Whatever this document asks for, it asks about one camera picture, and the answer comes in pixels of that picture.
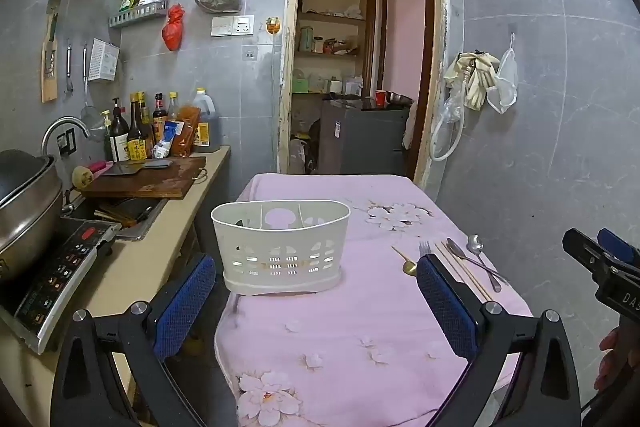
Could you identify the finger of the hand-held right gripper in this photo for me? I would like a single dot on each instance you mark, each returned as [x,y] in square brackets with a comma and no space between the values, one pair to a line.
[580,247]
[617,244]

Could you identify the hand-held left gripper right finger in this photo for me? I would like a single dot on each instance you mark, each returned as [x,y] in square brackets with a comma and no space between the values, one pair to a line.
[445,307]

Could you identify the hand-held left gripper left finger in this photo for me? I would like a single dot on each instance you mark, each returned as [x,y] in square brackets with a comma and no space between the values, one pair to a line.
[185,307]

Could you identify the gold spoon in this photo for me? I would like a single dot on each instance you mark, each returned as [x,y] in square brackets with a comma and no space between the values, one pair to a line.
[410,268]

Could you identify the long silver spoon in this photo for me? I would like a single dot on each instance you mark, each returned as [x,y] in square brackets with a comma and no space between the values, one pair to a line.
[454,247]

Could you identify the silver fork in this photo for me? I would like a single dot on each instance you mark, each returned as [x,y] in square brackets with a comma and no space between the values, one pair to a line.
[425,249]

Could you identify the white plastic utensil caddy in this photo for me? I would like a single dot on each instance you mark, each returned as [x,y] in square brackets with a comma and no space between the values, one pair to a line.
[280,247]

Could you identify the person's right hand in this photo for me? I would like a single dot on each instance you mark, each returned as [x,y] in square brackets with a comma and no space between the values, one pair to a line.
[612,357]

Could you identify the pink floral tablecloth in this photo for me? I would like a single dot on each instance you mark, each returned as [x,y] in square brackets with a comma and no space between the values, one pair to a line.
[325,347]

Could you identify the brown wooden cutting board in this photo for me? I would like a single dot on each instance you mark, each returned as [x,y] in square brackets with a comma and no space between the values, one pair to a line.
[145,184]

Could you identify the black induction cooker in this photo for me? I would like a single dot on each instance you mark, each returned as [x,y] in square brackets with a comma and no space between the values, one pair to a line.
[55,277]

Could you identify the steel cleaver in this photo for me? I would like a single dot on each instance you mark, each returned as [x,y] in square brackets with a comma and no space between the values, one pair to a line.
[130,168]

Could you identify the yellow scrub sponge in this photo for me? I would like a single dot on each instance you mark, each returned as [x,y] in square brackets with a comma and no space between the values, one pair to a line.
[81,177]

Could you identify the blue white packet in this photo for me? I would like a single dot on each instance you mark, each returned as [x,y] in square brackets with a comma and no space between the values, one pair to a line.
[167,139]

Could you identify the orange snack packet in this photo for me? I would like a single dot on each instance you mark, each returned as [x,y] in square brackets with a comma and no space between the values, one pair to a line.
[186,132]

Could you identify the stainless steel pot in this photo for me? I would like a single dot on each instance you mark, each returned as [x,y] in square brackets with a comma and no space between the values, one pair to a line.
[25,227]

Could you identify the white mesh bag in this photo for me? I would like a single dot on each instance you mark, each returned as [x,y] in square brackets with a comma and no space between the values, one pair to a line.
[505,82]

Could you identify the row of sauce bottles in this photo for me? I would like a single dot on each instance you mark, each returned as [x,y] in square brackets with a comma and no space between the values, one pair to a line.
[135,132]

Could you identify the cooking oil jug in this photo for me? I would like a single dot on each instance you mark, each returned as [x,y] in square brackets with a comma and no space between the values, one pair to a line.
[205,122]

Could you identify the white plastic bag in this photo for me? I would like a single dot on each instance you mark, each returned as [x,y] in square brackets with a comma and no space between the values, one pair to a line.
[297,157]

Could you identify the clear plastic bag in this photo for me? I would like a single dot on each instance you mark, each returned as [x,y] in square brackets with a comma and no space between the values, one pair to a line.
[452,107]

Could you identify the grey cabinet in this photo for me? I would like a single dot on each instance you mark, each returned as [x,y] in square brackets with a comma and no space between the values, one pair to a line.
[360,137]

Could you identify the cream rubber gloves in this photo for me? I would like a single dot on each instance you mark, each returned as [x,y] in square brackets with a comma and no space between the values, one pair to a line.
[472,74]

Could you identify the hanging metal strainer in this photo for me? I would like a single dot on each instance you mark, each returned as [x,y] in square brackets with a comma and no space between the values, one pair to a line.
[92,119]

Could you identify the dark pot lid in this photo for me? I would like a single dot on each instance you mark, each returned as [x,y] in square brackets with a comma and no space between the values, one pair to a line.
[20,172]

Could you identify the steel bowl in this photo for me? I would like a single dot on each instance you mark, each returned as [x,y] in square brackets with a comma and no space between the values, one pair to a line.
[399,98]

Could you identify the red cup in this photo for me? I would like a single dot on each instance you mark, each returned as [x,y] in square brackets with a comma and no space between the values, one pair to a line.
[381,98]

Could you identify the chrome faucet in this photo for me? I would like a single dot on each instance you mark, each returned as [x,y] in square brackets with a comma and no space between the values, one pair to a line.
[60,127]

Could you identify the green container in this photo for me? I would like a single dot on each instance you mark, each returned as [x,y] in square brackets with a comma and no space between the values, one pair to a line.
[300,85]

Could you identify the small white socket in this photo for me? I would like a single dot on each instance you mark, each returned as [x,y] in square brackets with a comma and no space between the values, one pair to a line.
[249,53]

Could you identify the red plastic bag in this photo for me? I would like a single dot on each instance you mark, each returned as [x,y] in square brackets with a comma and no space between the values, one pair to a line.
[172,29]

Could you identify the hanging wooden board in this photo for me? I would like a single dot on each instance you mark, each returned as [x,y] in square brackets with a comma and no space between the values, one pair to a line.
[50,57]

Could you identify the wooden shelf unit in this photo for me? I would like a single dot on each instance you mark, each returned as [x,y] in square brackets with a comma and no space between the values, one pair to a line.
[370,32]

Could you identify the black wall socket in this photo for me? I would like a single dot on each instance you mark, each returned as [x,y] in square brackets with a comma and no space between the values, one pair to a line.
[66,141]

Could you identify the white plastic wall holder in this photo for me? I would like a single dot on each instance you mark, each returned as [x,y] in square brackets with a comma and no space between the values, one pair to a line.
[104,59]

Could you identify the wooden door frame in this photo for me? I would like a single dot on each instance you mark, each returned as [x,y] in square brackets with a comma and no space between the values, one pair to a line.
[287,57]

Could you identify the white switch panel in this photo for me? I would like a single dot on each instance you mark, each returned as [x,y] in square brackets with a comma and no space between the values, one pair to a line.
[232,26]

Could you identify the orange wall hook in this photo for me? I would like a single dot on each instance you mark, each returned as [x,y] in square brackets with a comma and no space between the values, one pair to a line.
[272,27]

